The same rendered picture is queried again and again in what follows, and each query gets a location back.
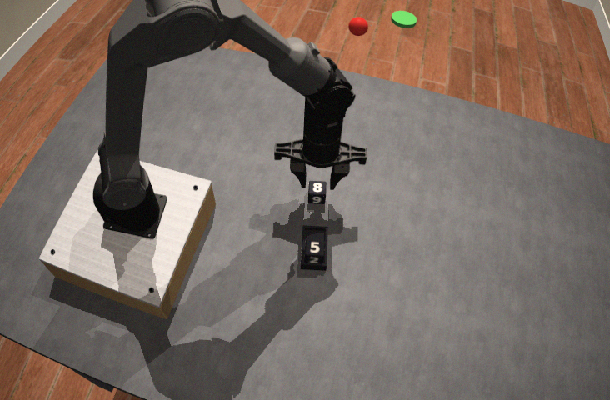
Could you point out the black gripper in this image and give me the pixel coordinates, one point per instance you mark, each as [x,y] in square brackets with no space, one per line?
[303,151]

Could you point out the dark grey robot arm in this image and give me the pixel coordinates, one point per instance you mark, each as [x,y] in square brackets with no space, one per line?
[180,28]

